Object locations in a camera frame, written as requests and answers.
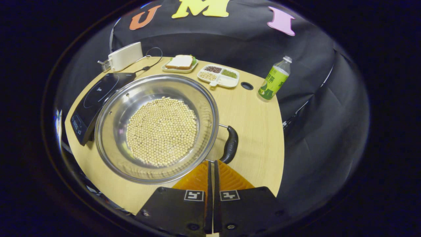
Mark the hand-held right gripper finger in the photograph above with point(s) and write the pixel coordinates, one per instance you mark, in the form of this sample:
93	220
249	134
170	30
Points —
210	184
216	184

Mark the stainless steel pot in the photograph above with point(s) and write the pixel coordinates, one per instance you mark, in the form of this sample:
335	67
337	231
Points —
131	98

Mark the black induction cooktop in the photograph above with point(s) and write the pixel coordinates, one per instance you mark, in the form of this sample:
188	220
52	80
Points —
98	92

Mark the pile of soybeans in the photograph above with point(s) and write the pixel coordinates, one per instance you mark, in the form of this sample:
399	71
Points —
161	131

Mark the white divided dish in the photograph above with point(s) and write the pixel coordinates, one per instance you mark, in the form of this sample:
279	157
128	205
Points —
227	82

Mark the small heap of yellow beans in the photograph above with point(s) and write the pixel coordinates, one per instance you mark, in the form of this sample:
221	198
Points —
207	76

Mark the heap of green beans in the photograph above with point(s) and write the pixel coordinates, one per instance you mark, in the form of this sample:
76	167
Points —
229	73

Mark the heap of red beans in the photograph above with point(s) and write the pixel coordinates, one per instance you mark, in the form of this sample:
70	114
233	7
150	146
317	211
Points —
213	69

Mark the green label drink bottle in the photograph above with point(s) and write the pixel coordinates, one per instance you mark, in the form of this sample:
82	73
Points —
273	82

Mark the pale green sandwich plate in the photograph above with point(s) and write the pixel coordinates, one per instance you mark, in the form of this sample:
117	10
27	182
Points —
179	70

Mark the sandwich with lettuce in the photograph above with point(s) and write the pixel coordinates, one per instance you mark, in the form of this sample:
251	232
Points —
179	62

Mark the white toaster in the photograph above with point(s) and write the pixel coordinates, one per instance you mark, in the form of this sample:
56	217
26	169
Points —
126	56

